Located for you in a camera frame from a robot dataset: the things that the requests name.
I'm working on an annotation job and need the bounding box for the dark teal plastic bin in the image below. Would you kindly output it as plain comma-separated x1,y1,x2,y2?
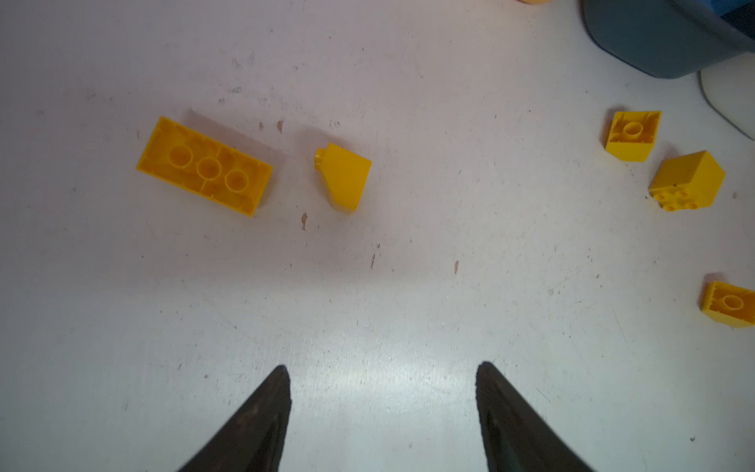
581,0,754,79

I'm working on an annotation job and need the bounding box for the white plastic bin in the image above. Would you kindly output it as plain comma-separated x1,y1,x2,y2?
699,53,755,140

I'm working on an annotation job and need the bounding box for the yellow sloped lego piece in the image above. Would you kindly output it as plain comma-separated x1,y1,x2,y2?
314,144,372,214

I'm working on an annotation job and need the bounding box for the yellow lego cube right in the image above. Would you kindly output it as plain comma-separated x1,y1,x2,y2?
649,151,726,212

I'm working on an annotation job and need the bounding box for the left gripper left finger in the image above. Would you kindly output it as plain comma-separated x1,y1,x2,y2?
181,365,292,472

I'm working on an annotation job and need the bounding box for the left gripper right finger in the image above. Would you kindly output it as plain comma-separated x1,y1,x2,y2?
476,362,591,471

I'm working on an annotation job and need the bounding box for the yellow small lego brick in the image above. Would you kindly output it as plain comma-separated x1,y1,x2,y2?
605,111,663,162

